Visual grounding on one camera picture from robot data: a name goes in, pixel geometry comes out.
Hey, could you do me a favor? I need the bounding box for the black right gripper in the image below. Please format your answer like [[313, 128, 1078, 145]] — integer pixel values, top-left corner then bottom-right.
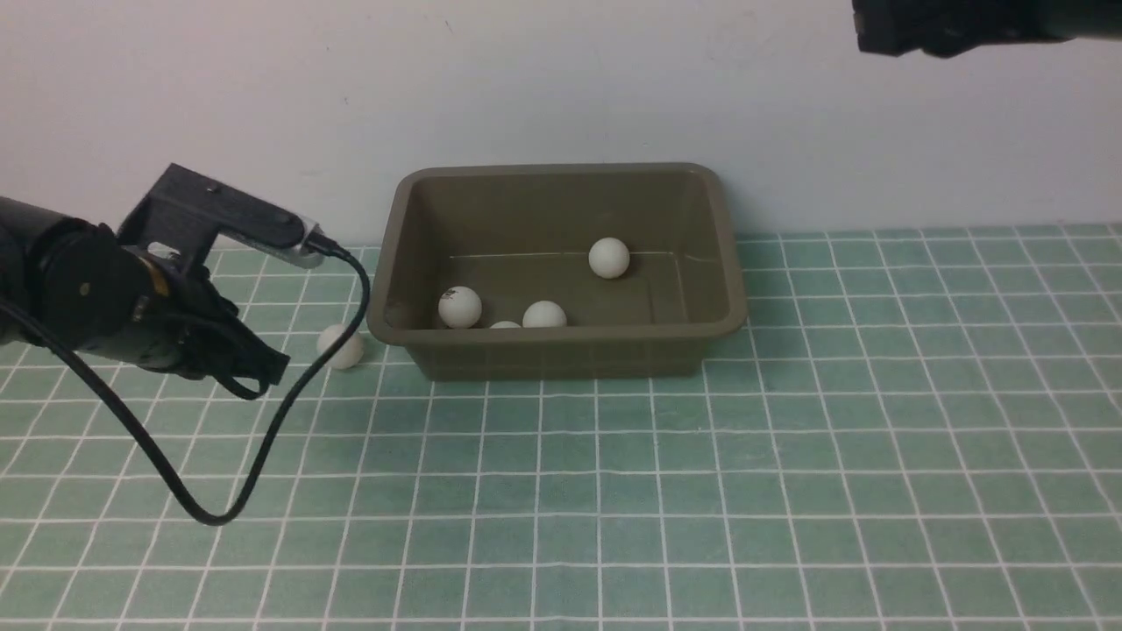
[[852, 1, 1121, 60]]

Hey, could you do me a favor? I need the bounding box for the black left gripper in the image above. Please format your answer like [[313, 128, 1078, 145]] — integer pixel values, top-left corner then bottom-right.
[[131, 249, 291, 401]]

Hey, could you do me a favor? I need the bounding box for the plain white ball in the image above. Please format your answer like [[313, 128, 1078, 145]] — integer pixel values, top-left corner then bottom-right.
[[586, 237, 629, 280]]

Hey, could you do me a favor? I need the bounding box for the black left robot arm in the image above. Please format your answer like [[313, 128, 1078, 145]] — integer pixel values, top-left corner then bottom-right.
[[3, 196, 289, 400]]

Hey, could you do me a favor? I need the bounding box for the olive plastic bin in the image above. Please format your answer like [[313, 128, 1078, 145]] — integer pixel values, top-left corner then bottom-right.
[[367, 161, 747, 382]]

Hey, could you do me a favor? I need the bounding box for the green checkered tablecloth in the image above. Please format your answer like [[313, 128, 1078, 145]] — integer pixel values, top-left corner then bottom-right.
[[1, 225, 1121, 630]]

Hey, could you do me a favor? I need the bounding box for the left camera cable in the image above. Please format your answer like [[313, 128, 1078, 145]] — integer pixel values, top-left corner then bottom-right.
[[0, 235, 373, 527]]

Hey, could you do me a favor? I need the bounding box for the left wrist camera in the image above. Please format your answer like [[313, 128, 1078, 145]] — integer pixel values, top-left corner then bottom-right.
[[117, 164, 337, 275]]

